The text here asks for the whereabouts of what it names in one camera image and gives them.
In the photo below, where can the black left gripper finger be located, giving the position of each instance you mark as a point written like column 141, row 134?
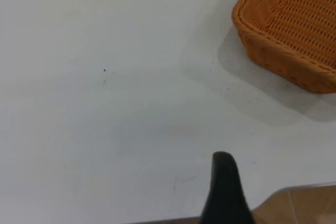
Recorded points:
column 224, row 195

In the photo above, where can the orange woven wicker basket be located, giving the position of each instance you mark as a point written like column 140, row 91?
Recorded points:
column 288, row 24

